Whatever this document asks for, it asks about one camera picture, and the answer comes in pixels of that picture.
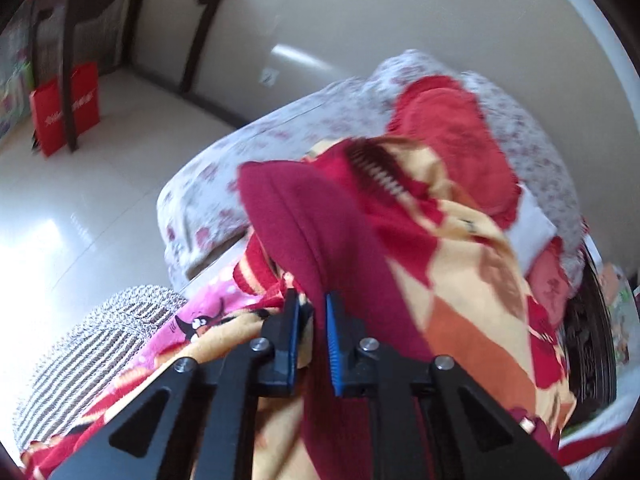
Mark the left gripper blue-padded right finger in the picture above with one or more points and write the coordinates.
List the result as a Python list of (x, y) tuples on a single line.
[(427, 420)]

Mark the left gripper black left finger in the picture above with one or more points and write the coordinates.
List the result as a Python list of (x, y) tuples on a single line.
[(197, 421)]

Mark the maroon sweatshirt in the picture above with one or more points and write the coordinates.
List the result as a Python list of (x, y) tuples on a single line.
[(312, 228)]

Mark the pink penguin blanket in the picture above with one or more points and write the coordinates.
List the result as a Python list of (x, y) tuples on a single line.
[(211, 306)]

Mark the grey checked mattress cover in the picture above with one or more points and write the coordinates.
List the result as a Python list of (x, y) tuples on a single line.
[(79, 365)]

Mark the red orange cream fleece blanket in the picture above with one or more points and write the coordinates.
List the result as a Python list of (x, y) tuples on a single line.
[(458, 276)]

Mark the dark carved headboard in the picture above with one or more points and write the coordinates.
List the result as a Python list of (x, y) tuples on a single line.
[(588, 342)]

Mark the red heart cushion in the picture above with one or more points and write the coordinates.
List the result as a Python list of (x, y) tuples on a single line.
[(437, 112), (548, 282)]

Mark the floral bed sheet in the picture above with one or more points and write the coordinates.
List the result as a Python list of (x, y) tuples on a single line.
[(199, 209)]

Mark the white pillow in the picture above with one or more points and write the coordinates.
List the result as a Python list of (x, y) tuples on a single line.
[(531, 232)]

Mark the dark wooden table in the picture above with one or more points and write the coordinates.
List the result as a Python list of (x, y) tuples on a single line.
[(75, 12)]

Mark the wall socket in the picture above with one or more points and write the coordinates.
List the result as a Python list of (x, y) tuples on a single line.
[(268, 77)]

